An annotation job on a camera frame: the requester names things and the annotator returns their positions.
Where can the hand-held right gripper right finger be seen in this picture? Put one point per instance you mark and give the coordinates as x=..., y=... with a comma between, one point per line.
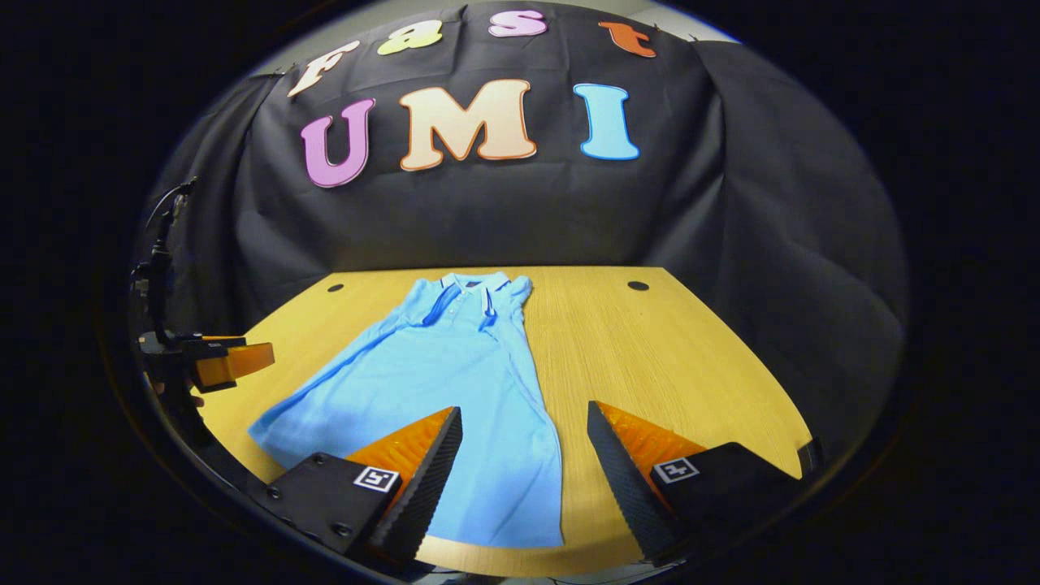
x=626, y=487

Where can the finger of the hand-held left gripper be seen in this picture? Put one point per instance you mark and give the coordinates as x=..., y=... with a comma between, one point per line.
x=236, y=361

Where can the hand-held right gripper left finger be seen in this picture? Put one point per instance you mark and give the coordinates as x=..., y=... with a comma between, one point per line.
x=426, y=487

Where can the light blue T-shirt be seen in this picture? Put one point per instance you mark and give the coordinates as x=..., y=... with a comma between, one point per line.
x=439, y=366

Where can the black backdrop cloth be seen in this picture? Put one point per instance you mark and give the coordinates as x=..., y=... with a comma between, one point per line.
x=504, y=211

